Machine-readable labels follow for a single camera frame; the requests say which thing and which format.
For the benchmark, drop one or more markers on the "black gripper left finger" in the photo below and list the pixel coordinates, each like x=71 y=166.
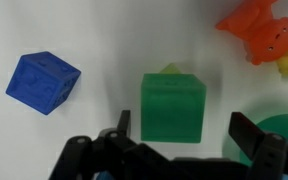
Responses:
x=112 y=152

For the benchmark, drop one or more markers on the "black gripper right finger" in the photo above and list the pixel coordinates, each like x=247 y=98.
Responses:
x=268 y=151

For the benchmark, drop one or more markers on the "dark green cube block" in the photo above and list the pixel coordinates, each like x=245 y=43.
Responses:
x=172 y=108

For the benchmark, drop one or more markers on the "green plastic bowl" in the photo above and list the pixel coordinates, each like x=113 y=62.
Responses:
x=277 y=124

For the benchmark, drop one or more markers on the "light green cube block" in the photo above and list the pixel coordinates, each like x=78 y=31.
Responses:
x=170 y=69

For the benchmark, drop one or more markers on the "royal blue cube block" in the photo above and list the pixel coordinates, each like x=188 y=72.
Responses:
x=42 y=81

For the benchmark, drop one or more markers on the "orange rubber bear toy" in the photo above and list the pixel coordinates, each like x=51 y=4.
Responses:
x=265 y=37

